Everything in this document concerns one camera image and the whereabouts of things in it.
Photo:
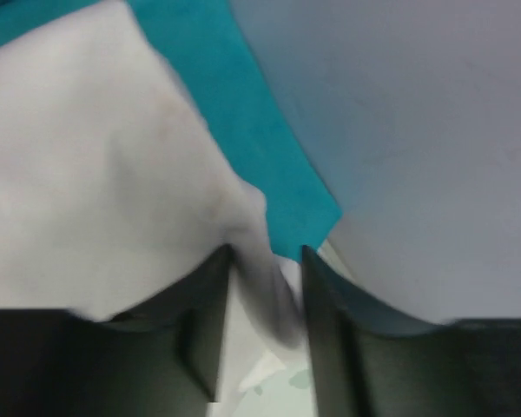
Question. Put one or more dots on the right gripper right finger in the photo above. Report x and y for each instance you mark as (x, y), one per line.
(369, 359)

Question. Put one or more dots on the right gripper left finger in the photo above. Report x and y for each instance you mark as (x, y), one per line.
(159, 358)

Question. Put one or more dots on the white t shirt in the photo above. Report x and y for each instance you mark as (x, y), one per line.
(112, 188)

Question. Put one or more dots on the folded teal t shirt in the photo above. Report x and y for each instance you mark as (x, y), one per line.
(202, 43)

